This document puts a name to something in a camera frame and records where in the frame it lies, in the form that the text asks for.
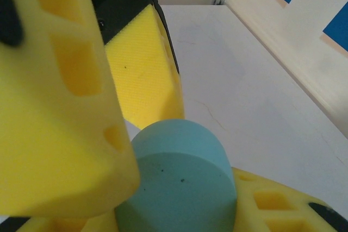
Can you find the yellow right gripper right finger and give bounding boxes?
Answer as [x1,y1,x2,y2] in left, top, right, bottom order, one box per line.
[231,168,348,232]

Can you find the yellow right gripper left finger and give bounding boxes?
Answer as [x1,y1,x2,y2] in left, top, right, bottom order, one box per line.
[0,210,119,232]

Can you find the teal earbud charging case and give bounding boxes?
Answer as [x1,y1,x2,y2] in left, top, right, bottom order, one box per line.
[114,119,238,232]

